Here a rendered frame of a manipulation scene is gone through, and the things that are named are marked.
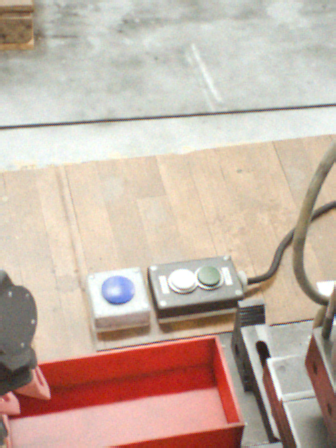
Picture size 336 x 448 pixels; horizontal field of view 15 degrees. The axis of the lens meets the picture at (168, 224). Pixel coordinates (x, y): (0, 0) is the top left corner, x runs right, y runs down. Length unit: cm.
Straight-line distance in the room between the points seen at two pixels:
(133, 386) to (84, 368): 7
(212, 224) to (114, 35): 165
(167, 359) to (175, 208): 26
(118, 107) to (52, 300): 154
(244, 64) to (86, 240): 164
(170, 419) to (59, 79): 176
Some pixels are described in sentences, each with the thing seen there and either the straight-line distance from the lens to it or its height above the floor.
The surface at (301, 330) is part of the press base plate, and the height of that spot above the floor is 90.
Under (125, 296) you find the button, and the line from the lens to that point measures 146.
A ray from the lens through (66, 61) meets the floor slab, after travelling 312.
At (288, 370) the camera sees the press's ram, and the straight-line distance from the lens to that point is 117.
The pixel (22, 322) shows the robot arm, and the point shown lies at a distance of 101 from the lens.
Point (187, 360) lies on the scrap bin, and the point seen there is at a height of 92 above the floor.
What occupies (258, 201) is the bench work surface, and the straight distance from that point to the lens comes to 162.
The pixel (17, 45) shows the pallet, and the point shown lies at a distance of 314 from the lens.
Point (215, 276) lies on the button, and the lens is 149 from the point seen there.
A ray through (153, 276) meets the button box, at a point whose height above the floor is 93.
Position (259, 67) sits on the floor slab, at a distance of 314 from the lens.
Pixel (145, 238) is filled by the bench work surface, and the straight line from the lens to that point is 156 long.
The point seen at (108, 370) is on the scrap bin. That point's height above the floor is 93.
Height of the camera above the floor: 211
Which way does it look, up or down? 50 degrees down
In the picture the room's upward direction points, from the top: 6 degrees clockwise
